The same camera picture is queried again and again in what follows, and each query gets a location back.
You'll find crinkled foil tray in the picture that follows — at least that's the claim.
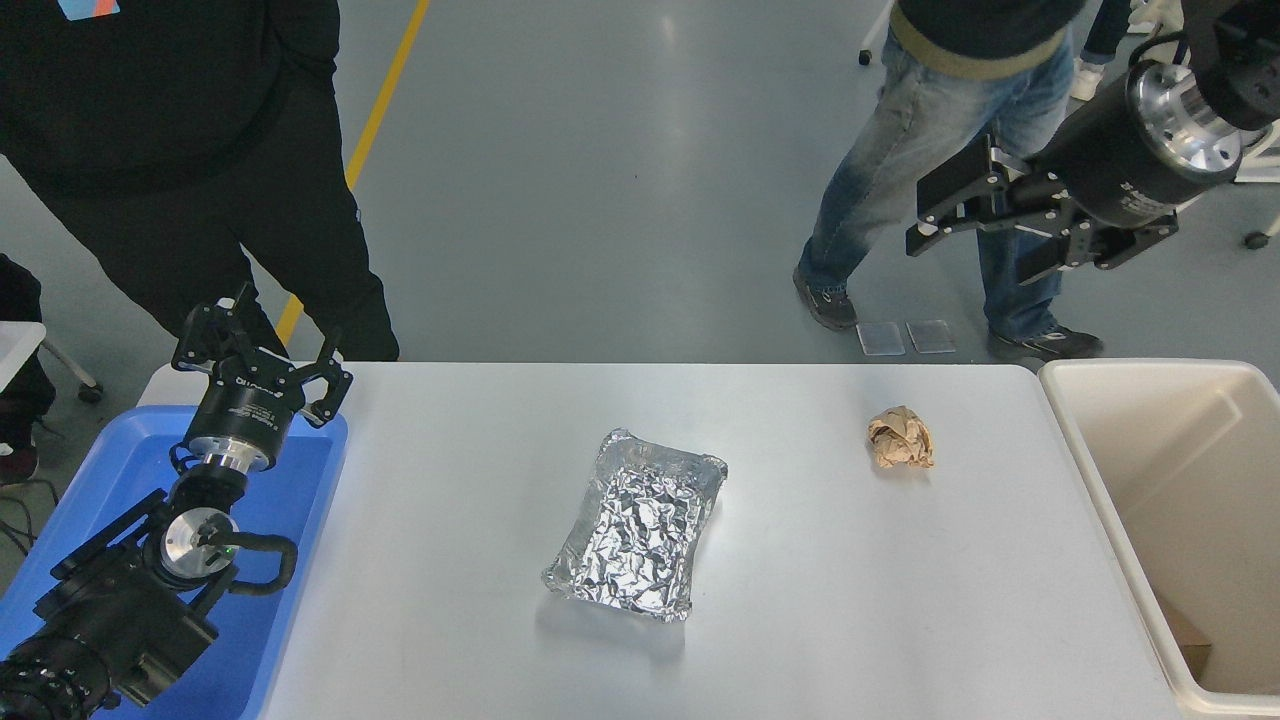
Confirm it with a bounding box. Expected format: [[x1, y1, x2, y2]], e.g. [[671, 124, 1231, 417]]
[[541, 428, 729, 625]]

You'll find black floor cable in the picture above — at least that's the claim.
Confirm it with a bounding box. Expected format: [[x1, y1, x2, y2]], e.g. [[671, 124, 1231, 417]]
[[0, 478, 61, 557]]

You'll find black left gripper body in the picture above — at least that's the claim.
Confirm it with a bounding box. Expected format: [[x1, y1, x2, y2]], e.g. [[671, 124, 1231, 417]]
[[187, 350, 307, 459]]

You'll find person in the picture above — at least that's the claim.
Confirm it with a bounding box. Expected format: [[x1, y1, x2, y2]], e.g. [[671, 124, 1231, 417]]
[[793, 0, 1106, 363], [1070, 0, 1133, 102], [0, 0, 401, 362], [0, 252, 60, 487]]

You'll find white wheeled side table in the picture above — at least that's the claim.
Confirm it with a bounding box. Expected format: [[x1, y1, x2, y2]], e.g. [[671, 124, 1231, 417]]
[[0, 320, 106, 404]]

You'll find large pale plastic bin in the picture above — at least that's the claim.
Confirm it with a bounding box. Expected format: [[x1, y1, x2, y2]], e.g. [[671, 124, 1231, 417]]
[[1038, 359, 1280, 719]]

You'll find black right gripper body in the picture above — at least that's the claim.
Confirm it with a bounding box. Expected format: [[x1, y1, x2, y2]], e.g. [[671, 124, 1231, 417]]
[[1042, 80, 1223, 271]]

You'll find blue plastic tray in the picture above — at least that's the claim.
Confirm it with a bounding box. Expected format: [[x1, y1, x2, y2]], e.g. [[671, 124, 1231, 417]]
[[0, 403, 351, 720]]

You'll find crumpled tan paper ball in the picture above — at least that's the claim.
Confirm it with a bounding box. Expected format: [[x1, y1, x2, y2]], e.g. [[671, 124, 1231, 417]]
[[866, 405, 937, 471]]

